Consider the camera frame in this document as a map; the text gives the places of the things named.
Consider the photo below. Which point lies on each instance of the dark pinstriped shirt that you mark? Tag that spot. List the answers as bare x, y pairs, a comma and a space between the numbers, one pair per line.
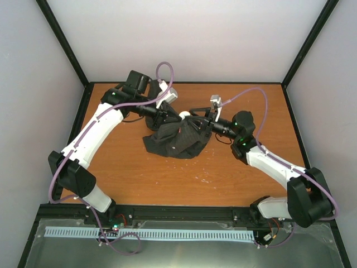
175, 140

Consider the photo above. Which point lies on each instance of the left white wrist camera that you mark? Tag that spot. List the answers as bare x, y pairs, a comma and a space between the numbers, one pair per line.
169, 97

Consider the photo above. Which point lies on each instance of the black enclosure frame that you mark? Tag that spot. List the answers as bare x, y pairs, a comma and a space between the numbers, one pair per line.
45, 8

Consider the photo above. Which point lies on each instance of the light blue slotted cable duct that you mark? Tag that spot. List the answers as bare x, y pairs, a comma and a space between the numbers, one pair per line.
152, 234

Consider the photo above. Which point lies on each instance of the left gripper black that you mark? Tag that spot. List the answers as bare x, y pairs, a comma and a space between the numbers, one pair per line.
161, 116

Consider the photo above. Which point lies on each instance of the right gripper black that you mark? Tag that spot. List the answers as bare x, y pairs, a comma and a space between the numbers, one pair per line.
206, 122

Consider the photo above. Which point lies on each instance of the clear plastic sheet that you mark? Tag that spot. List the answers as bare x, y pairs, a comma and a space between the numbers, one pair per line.
294, 247

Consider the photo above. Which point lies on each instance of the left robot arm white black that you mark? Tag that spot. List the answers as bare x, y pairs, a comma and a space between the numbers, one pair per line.
69, 167

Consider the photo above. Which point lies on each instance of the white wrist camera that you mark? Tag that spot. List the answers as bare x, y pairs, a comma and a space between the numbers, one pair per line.
216, 106
169, 97

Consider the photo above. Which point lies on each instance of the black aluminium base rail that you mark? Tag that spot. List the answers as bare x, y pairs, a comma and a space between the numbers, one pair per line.
132, 214

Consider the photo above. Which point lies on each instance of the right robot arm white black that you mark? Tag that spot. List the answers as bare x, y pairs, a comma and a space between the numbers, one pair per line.
308, 198

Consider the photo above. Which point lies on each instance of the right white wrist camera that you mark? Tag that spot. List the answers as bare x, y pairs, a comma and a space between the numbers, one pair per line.
216, 106

